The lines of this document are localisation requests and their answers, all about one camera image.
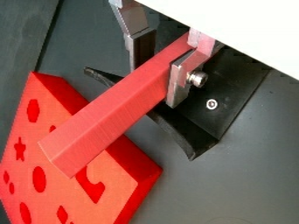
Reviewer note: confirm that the red shape-sorter block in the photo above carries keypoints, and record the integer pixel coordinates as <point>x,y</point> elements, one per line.
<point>50,188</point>

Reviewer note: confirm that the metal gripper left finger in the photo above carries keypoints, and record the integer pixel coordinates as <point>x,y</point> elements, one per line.
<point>139,35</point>

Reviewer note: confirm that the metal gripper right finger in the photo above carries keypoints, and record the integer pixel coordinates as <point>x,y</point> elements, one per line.
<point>183,74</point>

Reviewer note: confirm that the black curved peg holder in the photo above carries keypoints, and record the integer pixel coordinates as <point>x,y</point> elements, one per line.
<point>199,121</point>

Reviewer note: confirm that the red hexagonal peg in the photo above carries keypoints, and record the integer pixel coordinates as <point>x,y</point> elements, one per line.
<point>93,128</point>

